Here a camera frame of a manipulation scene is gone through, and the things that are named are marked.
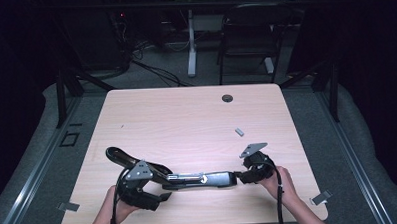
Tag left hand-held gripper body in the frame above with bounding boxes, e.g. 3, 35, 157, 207
115, 158, 164, 213

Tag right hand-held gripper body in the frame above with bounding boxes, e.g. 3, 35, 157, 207
239, 141, 277, 186

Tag large black stapler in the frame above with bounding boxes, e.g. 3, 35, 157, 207
105, 142, 239, 193

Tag person's left hand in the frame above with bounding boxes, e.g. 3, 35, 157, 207
103, 184, 142, 224

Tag person's right hand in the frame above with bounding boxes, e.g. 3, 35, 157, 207
255, 165, 300, 208

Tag black tape square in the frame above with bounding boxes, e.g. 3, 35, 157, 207
58, 130, 82, 148

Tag white desk foot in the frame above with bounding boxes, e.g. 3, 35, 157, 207
264, 56, 276, 75

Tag black metal stand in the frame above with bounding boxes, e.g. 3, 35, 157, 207
53, 64, 116, 130
278, 56, 342, 125

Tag white desk leg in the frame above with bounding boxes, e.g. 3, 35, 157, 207
185, 8, 199, 78

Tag black folding chair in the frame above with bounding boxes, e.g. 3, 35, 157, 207
215, 2, 289, 86

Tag dark cabinet with red light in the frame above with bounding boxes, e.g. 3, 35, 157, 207
57, 7, 133, 74

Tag left hand-held gripper black cable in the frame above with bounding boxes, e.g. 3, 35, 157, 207
107, 167, 133, 224

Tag metal table bracket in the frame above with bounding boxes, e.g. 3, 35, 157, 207
308, 188, 334, 207
57, 200, 81, 213

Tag aluminium floor rail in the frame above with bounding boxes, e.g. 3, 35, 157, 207
0, 95, 88, 224
314, 84, 396, 224

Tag black floor cables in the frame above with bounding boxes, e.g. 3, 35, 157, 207
128, 38, 195, 90

